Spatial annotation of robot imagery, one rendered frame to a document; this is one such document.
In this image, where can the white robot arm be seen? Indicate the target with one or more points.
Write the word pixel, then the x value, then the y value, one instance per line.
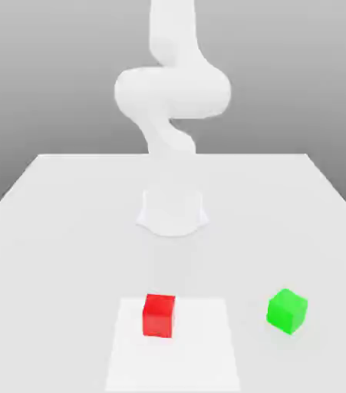
pixel 172 92

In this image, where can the small green cube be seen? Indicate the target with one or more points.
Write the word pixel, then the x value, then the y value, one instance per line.
pixel 286 311

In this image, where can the small red cube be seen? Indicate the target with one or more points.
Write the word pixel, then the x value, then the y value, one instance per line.
pixel 158 316

